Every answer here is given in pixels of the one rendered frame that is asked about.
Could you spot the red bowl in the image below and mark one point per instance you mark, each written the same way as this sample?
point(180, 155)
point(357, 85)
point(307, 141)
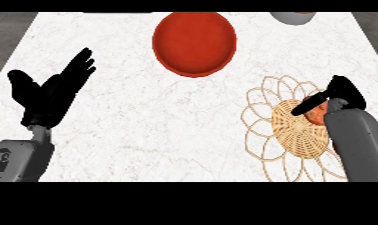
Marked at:
point(193, 44)

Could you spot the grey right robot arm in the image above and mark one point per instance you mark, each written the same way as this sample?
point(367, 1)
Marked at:
point(354, 142)

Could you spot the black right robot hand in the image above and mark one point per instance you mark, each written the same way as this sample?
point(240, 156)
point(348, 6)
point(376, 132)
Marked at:
point(344, 92)

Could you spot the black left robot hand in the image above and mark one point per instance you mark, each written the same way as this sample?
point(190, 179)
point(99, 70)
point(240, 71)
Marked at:
point(56, 94)

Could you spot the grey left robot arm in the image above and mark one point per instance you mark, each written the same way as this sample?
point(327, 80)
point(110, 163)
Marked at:
point(22, 157)

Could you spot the grey round container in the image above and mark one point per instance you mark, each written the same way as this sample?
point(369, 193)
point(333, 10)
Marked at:
point(293, 18)

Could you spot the woven wicker placemat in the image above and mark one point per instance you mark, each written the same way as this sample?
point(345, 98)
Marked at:
point(289, 129)

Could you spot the orange squash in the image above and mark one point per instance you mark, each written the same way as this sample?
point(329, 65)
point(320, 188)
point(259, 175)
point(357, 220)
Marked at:
point(317, 114)

